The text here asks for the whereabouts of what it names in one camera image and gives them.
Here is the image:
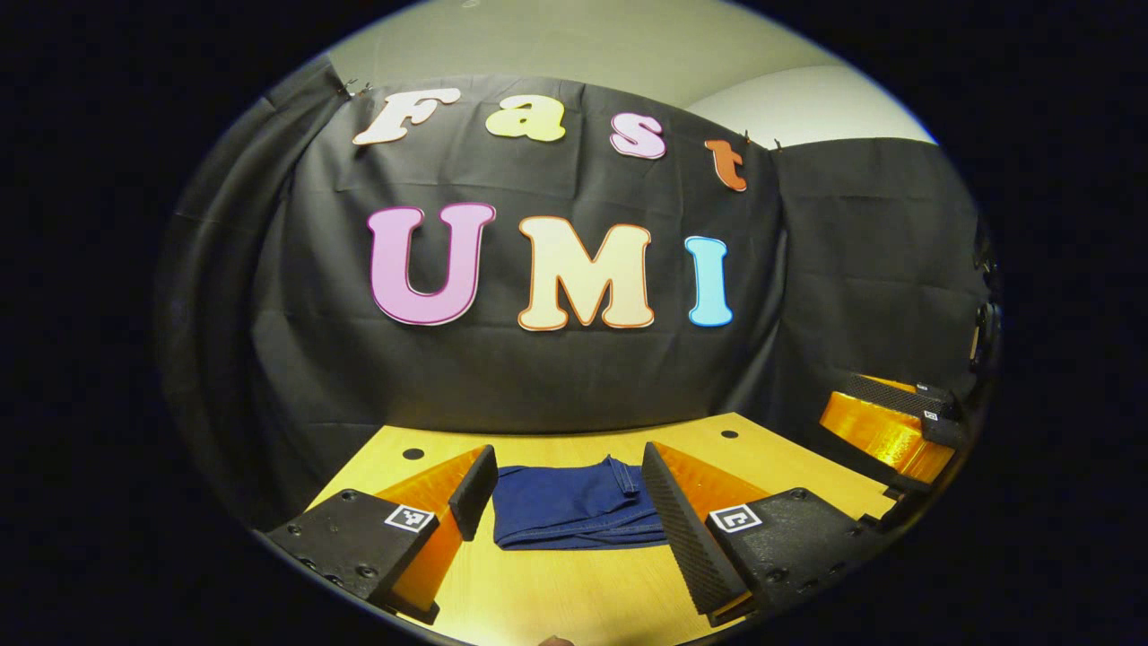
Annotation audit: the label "black backdrop cloth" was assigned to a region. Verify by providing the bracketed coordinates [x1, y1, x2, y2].
[152, 54, 1001, 535]

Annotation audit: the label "blue denim jeans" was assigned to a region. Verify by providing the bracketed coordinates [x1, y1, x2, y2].
[491, 456, 669, 550]

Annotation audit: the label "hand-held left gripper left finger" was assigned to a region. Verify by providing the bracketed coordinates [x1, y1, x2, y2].
[260, 444, 499, 626]

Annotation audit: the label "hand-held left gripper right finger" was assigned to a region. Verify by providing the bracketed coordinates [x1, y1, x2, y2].
[641, 441, 898, 627]

